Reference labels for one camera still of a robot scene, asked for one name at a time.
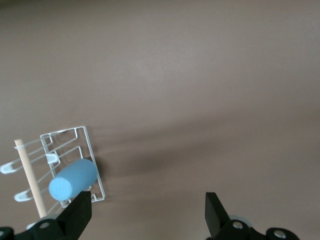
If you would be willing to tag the light blue cup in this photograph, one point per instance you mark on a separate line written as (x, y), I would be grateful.
(72, 177)

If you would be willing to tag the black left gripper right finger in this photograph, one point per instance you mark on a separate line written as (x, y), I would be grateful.
(215, 215)

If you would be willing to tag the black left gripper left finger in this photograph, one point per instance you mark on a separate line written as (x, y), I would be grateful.
(80, 212)

